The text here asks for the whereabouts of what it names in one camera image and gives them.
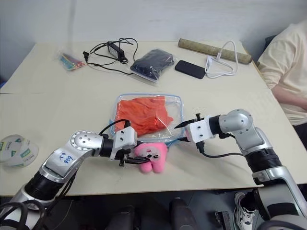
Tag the person in cream shirt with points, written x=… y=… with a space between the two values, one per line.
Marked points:
x=285 y=60

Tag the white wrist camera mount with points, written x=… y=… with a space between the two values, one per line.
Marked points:
x=124 y=139
x=200 y=131

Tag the orange cloth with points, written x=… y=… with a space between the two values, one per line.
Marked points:
x=141 y=112

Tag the small black metal bracket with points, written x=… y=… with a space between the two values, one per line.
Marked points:
x=224 y=219

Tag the black smartphone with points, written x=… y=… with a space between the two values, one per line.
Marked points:
x=190 y=69

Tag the brown rolled mat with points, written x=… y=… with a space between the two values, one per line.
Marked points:
x=204 y=48

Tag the white and black sneaker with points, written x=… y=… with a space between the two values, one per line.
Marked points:
x=243 y=213

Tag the clear pouch with blue trim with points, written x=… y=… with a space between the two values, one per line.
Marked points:
x=176 y=103

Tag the bare forearm of person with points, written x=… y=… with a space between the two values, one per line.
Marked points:
x=290 y=95

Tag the clear bag of colourful sticks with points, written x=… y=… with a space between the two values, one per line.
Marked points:
x=69 y=61

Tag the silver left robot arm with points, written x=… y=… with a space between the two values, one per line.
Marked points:
x=79 y=143

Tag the pink plush toy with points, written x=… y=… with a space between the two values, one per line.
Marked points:
x=156 y=155

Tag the dark rounded shape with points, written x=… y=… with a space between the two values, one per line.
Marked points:
x=180 y=214

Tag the white green printed tape roll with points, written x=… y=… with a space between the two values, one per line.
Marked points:
x=10 y=143
x=30 y=153

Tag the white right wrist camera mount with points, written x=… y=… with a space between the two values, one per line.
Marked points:
x=200 y=131

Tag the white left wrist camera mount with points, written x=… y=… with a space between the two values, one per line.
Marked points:
x=124 y=139

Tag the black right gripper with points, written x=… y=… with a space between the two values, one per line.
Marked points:
x=198 y=117

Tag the black power adapter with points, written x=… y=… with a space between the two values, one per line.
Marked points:
x=115 y=49

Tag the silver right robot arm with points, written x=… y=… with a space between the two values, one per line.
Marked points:
x=242 y=124

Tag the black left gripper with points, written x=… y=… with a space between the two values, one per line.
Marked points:
x=122 y=157

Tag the zip bag with dark cloth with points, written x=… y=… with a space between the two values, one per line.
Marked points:
x=153 y=62

